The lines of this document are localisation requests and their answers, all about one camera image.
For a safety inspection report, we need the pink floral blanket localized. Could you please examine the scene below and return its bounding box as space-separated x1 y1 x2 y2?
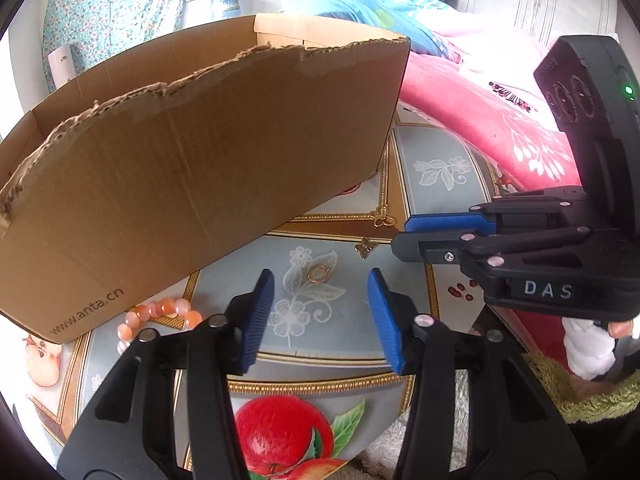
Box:
397 30 588 361

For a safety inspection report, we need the white fluffy cloth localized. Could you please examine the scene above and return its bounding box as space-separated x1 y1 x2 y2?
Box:
357 410 416 480

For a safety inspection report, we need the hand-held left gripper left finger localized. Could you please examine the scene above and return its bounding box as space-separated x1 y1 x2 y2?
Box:
57 267 276 480

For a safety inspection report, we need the person's right hand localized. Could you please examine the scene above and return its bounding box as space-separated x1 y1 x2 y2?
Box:
562 316 635 382

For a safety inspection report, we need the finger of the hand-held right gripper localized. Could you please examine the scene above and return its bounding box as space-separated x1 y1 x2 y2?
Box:
404 186 593 235
390 225 596 267

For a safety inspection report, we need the blue labelled water bottle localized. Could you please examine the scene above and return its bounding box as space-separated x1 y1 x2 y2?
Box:
209 0 242 21

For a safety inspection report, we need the blue patterned quilt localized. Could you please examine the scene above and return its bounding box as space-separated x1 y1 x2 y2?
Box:
290 0 463 63

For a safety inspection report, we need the brown cardboard box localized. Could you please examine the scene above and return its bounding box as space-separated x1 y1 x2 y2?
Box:
0 14 412 345

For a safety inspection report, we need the fruit print tablecloth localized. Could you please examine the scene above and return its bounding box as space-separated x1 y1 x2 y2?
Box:
22 100 526 480

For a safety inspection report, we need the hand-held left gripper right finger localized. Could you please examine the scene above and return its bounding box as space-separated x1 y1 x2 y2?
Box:
366 266 586 480

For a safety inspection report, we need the olive green fluffy cloth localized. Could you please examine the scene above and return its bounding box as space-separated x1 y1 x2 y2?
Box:
522 350 640 423

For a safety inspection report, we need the peach bead bracelet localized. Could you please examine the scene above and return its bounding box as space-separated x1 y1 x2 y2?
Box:
116 297 204 358

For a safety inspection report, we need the teal floral wall cloth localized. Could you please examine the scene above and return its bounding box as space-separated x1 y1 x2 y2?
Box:
42 0 198 91

